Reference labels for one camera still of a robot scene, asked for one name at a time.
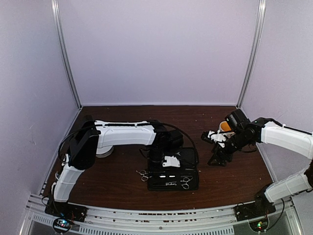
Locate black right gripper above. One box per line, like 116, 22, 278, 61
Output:
208, 130, 252, 166

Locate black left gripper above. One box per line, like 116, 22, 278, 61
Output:
148, 146, 166, 179

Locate black zip tool case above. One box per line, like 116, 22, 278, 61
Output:
147, 147, 199, 191

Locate silver scissors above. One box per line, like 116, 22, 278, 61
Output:
135, 169, 177, 182
165, 176, 193, 190

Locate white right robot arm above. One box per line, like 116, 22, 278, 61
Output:
201, 109, 313, 216

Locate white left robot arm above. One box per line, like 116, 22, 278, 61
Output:
51, 117, 183, 217

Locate white patterned mug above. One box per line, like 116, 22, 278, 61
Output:
219, 121, 234, 138

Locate white scalloped bowl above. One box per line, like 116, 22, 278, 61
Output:
96, 146, 114, 158

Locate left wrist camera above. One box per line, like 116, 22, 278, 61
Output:
162, 156, 180, 168

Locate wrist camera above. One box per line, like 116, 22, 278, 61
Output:
162, 156, 180, 168
201, 130, 227, 148

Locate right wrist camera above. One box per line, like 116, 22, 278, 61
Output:
201, 130, 227, 148

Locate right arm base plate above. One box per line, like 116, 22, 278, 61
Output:
234, 202, 276, 233

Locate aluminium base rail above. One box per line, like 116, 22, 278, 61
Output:
18, 194, 304, 235

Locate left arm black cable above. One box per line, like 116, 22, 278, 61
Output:
58, 122, 199, 167

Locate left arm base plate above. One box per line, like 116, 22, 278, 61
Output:
45, 201, 88, 234

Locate right aluminium frame post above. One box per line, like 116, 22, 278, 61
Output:
236, 0, 266, 108

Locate aluminium frame post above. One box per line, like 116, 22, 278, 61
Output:
236, 0, 266, 108
51, 0, 82, 109

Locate left aluminium frame post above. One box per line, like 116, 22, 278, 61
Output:
51, 0, 82, 109

